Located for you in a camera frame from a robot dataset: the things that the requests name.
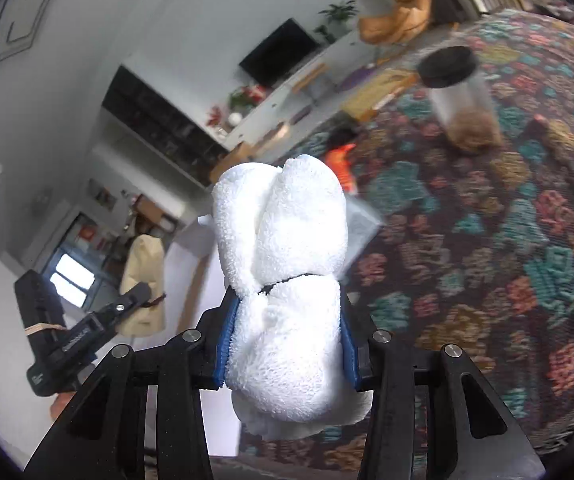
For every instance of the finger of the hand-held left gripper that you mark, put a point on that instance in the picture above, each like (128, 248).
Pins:
(127, 305)

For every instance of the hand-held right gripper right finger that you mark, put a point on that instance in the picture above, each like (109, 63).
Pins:
(352, 355)

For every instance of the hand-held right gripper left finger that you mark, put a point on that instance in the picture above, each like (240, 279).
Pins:
(224, 347)

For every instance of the white cardboard box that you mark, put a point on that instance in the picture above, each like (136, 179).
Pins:
(192, 285)

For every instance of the phone case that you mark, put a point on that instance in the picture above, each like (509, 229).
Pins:
(364, 227)

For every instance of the orange fish plush toy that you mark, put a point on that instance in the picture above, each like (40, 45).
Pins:
(342, 162)

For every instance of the cream cloth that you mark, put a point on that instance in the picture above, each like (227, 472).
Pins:
(142, 285)

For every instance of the glass sliding door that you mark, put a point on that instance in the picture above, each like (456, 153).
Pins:
(69, 272)

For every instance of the colourful patterned woven blanket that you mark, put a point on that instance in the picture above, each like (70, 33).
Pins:
(467, 260)

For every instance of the black glass display cabinet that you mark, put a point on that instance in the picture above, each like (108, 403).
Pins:
(157, 120)

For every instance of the red flower arrangement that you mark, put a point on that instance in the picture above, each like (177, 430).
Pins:
(214, 116)

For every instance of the white round vase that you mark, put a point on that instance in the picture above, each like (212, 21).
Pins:
(234, 119)

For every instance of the white television cabinet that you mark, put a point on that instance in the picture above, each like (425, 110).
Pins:
(287, 105)

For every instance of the flat yellow cardboard box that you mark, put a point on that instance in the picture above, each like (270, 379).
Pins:
(377, 92)

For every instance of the clear plastic jar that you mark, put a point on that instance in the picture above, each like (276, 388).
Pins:
(459, 105)

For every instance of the purple round floor mat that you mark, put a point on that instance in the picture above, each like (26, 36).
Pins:
(357, 77)

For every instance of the wooden bench with metal legs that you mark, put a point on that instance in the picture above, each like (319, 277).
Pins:
(309, 75)

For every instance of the black flat television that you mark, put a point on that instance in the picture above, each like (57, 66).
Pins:
(277, 52)

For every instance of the small green potted plant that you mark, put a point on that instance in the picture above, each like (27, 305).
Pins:
(322, 32)

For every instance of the orange rocking lounge chair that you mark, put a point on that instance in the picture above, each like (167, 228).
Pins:
(397, 25)

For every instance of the large green potted plant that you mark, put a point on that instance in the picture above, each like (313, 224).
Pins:
(339, 12)

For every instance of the framed wall painting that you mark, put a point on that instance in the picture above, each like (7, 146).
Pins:
(103, 195)

